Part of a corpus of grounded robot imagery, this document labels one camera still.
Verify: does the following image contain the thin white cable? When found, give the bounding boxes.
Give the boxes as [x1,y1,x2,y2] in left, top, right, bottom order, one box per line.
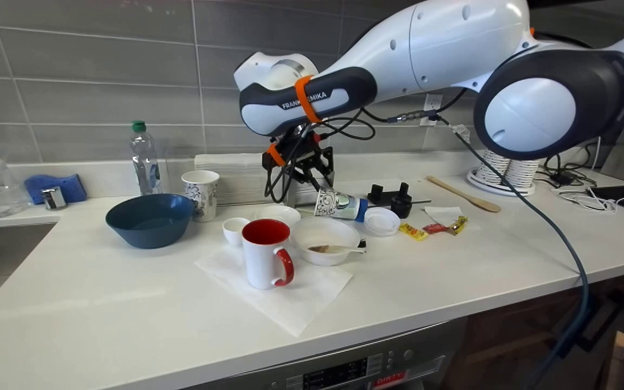
[563,181,622,212]

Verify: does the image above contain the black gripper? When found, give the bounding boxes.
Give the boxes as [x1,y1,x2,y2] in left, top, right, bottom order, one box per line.
[286,132,338,199]

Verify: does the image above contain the short yellow sachet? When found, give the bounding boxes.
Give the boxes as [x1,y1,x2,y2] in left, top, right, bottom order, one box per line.
[397,222,428,243]

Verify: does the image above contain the white mug with red inside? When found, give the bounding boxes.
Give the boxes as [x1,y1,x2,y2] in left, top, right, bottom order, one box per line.
[239,217,297,290]

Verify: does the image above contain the black clamp holder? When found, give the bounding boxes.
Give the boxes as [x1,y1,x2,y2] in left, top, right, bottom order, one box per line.
[365,179,416,222]

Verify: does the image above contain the white paper napkin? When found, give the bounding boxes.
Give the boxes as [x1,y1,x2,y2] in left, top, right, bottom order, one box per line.
[193,244,354,337]

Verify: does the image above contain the spoon with black handle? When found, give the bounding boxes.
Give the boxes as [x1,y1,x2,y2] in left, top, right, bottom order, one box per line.
[308,238,367,255]

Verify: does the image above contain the small white dish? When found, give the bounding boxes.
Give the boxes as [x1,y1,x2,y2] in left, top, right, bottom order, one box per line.
[362,205,403,238]

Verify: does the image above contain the clear plastic wrapper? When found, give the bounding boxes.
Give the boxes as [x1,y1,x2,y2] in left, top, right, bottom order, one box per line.
[423,204,466,226]

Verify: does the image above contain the dark green power cable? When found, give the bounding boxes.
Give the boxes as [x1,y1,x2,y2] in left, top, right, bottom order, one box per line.
[433,114,590,390]

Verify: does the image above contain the small white cup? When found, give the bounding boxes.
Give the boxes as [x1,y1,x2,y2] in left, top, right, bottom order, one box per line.
[221,215,251,248]

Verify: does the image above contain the small metal clip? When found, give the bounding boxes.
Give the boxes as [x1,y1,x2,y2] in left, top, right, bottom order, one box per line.
[39,184,68,212]

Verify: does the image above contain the dark lower cabinet fronts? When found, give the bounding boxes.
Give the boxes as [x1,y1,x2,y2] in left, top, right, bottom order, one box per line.
[462,266,624,390]

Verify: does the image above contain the clear plastic water bottle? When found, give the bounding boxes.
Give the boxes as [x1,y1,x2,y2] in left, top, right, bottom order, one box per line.
[127,119,163,197]

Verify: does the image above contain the white cereal bowl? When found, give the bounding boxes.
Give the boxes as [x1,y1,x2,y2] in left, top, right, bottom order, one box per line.
[293,215,363,268]

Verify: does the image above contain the wooden spoon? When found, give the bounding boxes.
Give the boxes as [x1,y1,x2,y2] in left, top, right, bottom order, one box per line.
[425,174,503,215]

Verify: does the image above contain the blue sponge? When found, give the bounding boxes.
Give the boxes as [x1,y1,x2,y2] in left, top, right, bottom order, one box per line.
[23,172,89,207]

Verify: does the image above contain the dishwasher control panel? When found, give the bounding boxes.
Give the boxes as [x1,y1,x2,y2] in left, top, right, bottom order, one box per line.
[200,323,466,390]

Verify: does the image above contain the dark blue bowl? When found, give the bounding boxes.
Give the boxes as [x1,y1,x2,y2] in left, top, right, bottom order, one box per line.
[103,191,199,251]

